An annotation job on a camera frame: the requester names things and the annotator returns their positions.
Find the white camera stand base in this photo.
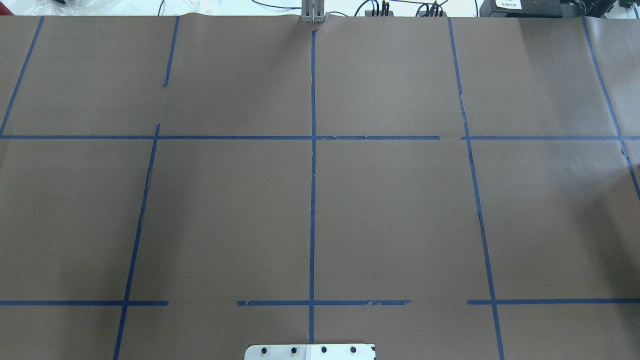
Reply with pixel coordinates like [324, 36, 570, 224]
[244, 343, 377, 360]

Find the grey aluminium frame post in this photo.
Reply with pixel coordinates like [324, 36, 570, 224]
[301, 0, 327, 23]

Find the black box on desk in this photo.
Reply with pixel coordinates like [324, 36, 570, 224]
[478, 0, 585, 19]

